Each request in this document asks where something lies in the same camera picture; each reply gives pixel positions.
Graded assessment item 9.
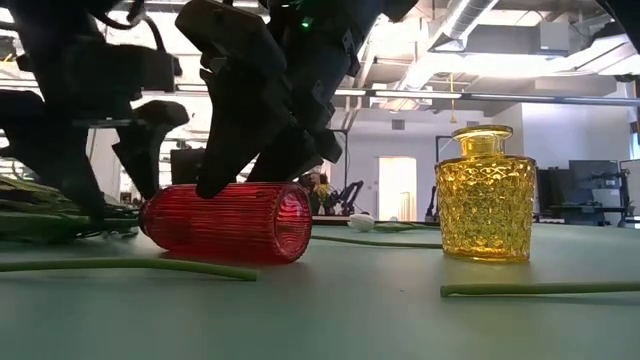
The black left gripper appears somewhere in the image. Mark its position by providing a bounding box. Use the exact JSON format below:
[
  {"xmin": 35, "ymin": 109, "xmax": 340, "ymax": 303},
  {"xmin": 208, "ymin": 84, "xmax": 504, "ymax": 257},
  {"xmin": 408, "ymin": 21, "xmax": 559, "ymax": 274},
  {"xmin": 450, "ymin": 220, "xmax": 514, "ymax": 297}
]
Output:
[{"xmin": 0, "ymin": 37, "xmax": 190, "ymax": 221}]

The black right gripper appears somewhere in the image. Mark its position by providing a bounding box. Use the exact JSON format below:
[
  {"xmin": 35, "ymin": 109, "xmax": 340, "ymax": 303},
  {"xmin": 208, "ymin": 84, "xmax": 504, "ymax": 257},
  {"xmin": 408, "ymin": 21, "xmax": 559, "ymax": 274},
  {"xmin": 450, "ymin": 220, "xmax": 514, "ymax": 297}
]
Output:
[{"xmin": 174, "ymin": 0, "xmax": 419, "ymax": 197}]

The red ribbed glass vase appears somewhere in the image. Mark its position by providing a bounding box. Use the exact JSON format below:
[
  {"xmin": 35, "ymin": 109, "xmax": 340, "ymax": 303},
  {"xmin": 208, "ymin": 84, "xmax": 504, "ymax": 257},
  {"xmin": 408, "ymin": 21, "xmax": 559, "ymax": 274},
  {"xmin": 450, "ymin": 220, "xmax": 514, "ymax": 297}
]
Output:
[{"xmin": 138, "ymin": 181, "xmax": 314, "ymax": 266}]

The white artificial tulip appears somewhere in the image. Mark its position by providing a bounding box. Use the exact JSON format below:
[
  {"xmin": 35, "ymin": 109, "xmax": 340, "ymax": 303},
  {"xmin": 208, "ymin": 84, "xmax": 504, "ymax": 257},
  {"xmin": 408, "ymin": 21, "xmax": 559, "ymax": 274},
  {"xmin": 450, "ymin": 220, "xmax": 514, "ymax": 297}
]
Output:
[
  {"xmin": 348, "ymin": 213, "xmax": 441, "ymax": 234},
  {"xmin": 309, "ymin": 233, "xmax": 444, "ymax": 250},
  {"xmin": 0, "ymin": 256, "xmax": 260, "ymax": 282},
  {"xmin": 439, "ymin": 281, "xmax": 640, "ymax": 299}
]

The yellow textured glass vase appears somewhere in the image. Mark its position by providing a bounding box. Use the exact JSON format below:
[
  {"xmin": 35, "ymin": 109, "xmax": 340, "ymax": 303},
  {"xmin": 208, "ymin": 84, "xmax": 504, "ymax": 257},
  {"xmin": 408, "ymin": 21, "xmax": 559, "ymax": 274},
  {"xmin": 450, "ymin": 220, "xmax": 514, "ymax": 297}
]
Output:
[{"xmin": 433, "ymin": 124, "xmax": 538, "ymax": 264}]

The black background monitor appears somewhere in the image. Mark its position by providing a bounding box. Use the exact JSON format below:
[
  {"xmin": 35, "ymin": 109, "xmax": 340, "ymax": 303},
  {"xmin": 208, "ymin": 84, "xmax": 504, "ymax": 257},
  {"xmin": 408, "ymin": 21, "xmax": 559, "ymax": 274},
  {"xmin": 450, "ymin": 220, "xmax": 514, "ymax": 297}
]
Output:
[
  {"xmin": 169, "ymin": 148, "xmax": 206, "ymax": 186},
  {"xmin": 568, "ymin": 159, "xmax": 632, "ymax": 209}
]

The green table mat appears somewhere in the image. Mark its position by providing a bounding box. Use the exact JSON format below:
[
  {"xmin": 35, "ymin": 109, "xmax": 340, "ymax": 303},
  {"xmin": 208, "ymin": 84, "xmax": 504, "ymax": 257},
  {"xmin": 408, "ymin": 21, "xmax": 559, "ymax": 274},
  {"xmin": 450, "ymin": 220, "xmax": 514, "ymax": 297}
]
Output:
[{"xmin": 0, "ymin": 222, "xmax": 640, "ymax": 360}]

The silver ceiling ventilation duct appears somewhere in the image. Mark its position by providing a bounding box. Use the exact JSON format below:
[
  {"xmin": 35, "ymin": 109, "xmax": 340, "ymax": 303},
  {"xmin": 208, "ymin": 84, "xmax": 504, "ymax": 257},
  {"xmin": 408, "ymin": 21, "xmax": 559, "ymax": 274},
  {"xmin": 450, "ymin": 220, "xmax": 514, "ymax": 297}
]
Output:
[{"xmin": 394, "ymin": 0, "xmax": 501, "ymax": 94}]

